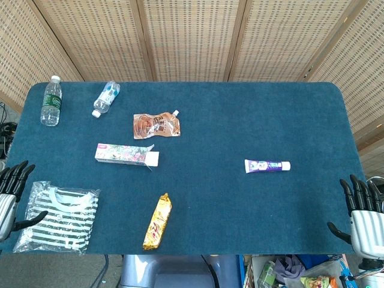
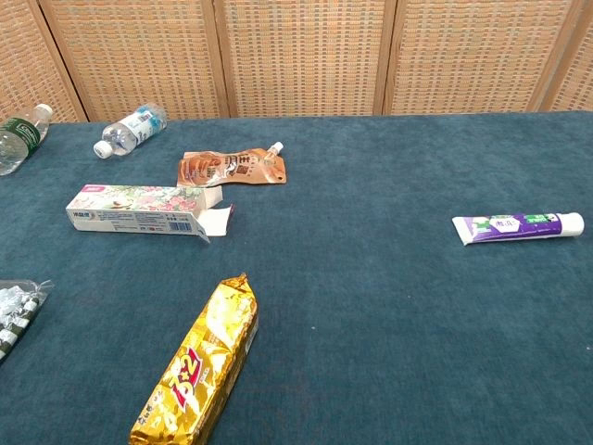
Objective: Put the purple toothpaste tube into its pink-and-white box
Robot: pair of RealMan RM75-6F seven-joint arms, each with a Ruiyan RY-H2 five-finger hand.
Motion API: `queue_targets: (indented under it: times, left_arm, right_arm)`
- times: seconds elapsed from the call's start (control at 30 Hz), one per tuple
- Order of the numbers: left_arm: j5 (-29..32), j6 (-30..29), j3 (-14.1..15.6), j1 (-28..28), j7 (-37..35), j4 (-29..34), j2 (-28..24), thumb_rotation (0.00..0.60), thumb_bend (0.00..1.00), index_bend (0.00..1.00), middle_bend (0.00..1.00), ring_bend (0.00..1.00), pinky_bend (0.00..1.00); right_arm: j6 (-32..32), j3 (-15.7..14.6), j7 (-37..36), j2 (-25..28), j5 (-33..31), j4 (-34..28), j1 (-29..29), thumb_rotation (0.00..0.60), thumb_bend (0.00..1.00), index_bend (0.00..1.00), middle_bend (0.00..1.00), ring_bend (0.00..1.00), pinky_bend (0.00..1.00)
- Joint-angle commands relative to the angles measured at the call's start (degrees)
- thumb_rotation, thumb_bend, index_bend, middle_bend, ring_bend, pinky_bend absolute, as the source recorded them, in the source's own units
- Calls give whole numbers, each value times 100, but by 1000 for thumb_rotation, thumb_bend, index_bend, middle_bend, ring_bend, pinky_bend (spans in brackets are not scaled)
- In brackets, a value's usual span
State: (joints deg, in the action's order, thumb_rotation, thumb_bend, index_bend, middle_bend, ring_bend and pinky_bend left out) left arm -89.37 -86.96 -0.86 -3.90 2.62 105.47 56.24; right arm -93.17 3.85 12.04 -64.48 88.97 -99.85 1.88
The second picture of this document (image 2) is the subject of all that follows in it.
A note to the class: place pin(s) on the purple white toothpaste tube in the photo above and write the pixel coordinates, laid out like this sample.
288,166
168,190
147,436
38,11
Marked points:
509,226

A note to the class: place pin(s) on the orange spout pouch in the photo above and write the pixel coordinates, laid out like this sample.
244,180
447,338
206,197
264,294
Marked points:
222,169

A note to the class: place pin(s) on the teal table cloth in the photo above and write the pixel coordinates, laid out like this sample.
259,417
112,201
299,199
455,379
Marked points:
370,324

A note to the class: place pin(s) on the gold biscuit packet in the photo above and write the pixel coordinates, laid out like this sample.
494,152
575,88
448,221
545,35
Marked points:
204,357

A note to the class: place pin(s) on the woven wooden folding screen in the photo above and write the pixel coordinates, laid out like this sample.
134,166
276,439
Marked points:
301,55

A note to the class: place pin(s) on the blue label water bottle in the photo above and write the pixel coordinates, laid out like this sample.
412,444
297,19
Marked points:
132,127

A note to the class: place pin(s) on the green label water bottle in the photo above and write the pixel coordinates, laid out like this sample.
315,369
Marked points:
18,136

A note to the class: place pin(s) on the striped clear plastic bag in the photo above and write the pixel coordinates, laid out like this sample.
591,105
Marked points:
16,310

